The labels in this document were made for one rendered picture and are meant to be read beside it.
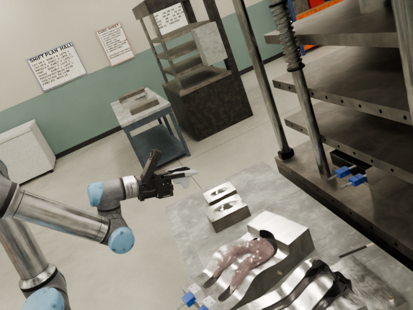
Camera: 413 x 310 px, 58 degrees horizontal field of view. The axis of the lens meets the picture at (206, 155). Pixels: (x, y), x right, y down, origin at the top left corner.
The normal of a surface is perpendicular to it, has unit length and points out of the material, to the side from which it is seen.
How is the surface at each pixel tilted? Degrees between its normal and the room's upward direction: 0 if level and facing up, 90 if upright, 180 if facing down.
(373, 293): 0
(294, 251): 90
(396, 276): 0
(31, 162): 90
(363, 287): 0
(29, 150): 90
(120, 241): 90
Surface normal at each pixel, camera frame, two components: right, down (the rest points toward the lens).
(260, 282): 0.52, 0.15
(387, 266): -0.35, -0.86
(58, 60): 0.30, 0.27
